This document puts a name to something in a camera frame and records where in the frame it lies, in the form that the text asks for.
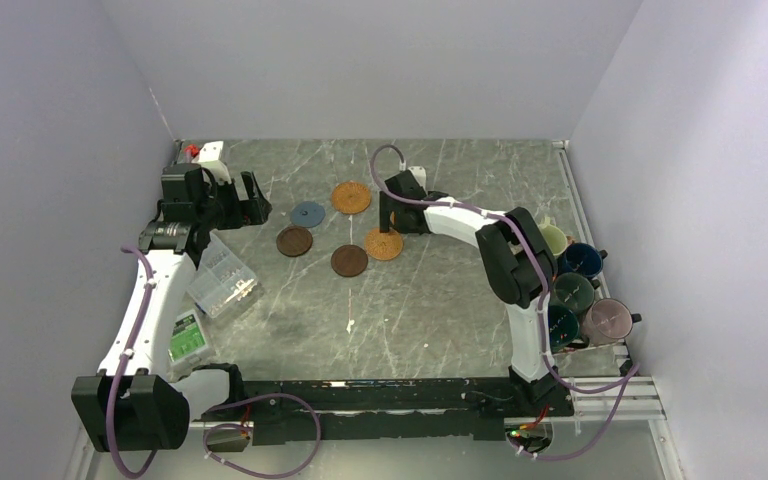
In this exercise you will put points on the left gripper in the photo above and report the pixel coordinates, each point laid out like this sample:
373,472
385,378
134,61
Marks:
253,212

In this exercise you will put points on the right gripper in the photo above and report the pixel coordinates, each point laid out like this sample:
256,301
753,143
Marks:
387,202

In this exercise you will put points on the woven orange coaster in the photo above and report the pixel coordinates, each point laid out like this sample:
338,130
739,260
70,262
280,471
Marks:
351,197
383,246

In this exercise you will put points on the blue round coaster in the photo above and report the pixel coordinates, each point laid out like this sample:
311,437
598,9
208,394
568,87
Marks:
307,214

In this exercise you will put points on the dark wooden coaster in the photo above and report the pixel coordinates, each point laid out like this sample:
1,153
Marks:
349,261
294,241

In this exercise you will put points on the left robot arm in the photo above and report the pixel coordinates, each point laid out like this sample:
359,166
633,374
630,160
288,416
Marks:
129,404

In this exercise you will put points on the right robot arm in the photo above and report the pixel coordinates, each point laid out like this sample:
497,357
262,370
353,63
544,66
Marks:
519,267

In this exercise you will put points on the clear plastic screw box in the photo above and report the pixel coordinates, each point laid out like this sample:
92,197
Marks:
222,280

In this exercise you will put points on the green label plastic box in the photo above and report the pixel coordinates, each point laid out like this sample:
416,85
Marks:
189,343

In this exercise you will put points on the cream green mug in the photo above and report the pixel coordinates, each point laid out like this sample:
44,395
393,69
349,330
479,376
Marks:
556,239

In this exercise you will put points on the navy blue mug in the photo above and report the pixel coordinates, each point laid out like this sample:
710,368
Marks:
582,259

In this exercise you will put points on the dark green mug upper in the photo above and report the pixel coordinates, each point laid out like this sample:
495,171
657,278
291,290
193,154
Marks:
574,292

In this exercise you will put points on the dark teal mug lower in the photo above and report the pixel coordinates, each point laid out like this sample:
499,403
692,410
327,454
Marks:
564,329

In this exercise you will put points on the pink mauve mug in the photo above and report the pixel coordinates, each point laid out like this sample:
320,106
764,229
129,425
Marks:
608,321

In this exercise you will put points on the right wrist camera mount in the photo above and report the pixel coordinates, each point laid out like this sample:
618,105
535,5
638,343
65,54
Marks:
420,176

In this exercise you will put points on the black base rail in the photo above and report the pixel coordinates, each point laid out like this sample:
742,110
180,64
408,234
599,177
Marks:
481,408

